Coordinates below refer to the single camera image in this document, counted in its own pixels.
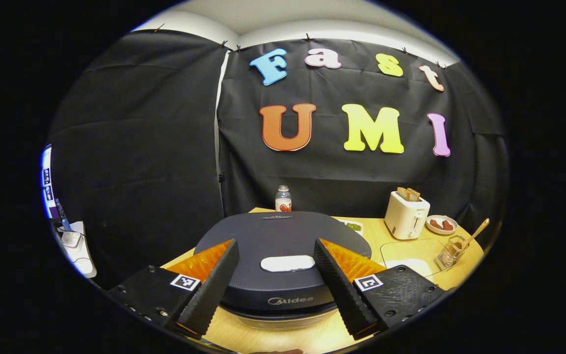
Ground white side table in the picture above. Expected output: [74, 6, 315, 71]
[59, 221, 97, 279]

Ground small clear bottle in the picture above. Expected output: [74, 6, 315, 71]
[275, 185, 292, 213]

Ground white round plate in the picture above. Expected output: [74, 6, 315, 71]
[425, 215, 458, 235]

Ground dark grey rice cooker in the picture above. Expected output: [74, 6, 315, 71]
[194, 211, 372, 330]

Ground metal wire chopstick holder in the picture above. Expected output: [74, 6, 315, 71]
[438, 235, 465, 268]

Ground cream rice box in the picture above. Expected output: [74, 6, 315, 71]
[380, 238, 443, 278]

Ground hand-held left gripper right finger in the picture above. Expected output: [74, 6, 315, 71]
[313, 238, 447, 341]

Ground white toaster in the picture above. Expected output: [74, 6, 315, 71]
[384, 191, 431, 240]

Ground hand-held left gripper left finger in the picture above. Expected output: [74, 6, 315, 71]
[106, 238, 240, 341]

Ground computer monitor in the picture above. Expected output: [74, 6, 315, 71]
[41, 145, 58, 219]

